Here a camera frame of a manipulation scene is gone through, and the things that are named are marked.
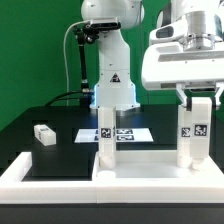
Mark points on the marker tag sheet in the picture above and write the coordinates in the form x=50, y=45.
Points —
x=122, y=135

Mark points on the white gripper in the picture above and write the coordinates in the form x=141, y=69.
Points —
x=188, y=52

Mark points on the black camera on mount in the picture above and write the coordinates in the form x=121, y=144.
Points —
x=95, y=28

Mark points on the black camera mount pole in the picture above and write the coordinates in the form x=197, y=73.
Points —
x=87, y=93

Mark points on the white desk tabletop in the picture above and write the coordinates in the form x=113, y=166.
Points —
x=156, y=165

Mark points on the white U-shaped fence frame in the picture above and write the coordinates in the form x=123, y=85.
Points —
x=14, y=189

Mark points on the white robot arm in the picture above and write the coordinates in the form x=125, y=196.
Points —
x=115, y=88

